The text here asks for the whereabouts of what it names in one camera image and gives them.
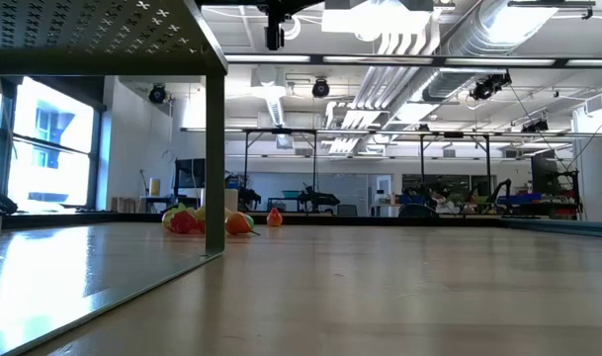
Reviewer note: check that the black monitor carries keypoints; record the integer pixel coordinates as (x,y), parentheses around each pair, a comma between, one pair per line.
(192,173)

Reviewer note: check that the person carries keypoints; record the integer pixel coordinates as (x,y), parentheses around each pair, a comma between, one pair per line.
(439,199)

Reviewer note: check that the large window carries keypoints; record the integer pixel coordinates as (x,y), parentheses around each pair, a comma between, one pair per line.
(53,123)

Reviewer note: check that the small orange fruit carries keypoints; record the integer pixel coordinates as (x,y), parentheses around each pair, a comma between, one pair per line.
(237,223)
(274,217)

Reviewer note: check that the black round ceiling spotlight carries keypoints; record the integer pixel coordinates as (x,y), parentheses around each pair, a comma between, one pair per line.
(157,93)
(320,88)

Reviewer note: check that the white cabinet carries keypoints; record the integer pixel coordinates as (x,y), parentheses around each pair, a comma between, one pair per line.
(597,173)

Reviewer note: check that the blue storage bin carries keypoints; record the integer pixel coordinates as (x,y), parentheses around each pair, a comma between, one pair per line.
(520,199)

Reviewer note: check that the small green fruit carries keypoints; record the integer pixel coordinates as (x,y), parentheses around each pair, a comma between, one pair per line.
(250,221)

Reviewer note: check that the yellow container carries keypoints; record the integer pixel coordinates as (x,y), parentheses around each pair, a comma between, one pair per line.
(155,188)

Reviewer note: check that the red strawberry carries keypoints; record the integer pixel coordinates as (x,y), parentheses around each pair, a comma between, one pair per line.
(183,222)
(201,226)

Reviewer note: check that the black background robot arm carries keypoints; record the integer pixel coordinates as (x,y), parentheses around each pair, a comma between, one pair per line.
(500,188)
(322,199)

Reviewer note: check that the teal bin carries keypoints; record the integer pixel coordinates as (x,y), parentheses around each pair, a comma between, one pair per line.
(290,194)

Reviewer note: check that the silver ventilation duct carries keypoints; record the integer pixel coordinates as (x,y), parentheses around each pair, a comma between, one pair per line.
(471,39)

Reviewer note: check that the bright ceiling light panel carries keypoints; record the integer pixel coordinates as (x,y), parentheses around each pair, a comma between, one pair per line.
(374,22)

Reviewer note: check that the green perforated metal stand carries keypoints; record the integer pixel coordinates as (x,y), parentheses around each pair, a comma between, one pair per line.
(108,29)

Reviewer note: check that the black background machine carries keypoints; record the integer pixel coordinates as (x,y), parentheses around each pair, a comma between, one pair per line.
(542,173)

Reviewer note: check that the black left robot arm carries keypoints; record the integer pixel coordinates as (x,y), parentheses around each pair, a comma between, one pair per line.
(274,29)

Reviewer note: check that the black metal gantry frame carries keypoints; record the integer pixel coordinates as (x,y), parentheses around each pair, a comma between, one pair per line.
(283,131)
(453,134)

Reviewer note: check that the black aluminium table frame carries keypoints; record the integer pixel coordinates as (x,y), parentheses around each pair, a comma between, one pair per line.
(83,220)

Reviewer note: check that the black chair back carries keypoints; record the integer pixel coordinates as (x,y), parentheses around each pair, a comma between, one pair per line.
(414,211)

